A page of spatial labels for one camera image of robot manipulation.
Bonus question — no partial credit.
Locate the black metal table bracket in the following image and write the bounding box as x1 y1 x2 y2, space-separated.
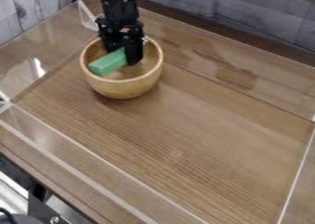
27 194 71 224

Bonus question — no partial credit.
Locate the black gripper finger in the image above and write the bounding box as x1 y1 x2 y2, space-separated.
100 32 122 53
123 35 143 65

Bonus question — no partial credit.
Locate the clear acrylic corner bracket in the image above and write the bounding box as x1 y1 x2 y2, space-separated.
78 0 103 32

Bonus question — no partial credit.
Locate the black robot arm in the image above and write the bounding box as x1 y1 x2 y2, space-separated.
95 0 146 65

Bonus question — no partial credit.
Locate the green rectangular block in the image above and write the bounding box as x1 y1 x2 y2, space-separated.
87 48 127 77

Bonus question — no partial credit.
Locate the black cable under table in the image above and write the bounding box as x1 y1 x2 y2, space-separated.
0 206 18 224

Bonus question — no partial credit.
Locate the wooden bowl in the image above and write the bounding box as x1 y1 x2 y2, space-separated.
80 38 165 100

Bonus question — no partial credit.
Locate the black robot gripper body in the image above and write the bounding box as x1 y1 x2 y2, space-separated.
96 0 144 46

